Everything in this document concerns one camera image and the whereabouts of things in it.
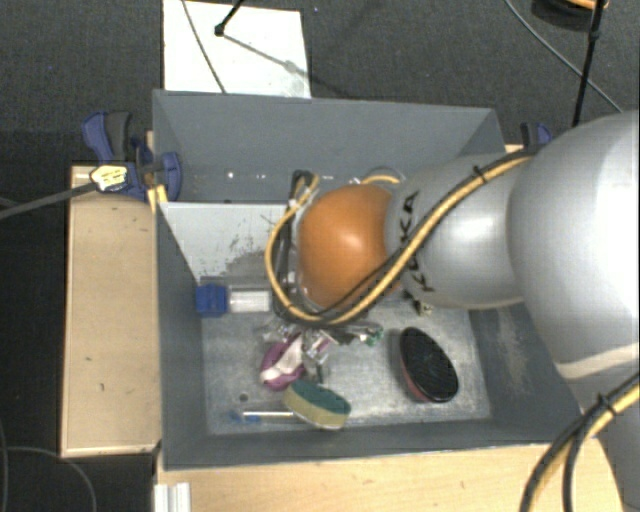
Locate pale wood flat board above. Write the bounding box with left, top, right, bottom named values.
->
left=59, top=163, right=164, bottom=459

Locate purple and white cloth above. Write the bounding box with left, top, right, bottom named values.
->
left=258, top=333, right=309, bottom=392

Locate green and yellow round sponge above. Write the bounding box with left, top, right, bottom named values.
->
left=282, top=378, right=353, bottom=431

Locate small blue-handled metal tool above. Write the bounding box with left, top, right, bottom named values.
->
left=228, top=409, right=297, bottom=424

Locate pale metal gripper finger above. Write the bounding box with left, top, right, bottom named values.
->
left=304, top=338, right=329, bottom=384

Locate black oval brush red base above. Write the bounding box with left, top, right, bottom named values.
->
left=398, top=326, right=461, bottom=405

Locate grey metal bin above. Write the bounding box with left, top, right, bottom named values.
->
left=149, top=88, right=584, bottom=471

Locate clear plastic bottle blue cap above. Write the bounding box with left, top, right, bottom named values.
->
left=194, top=282, right=274, bottom=318

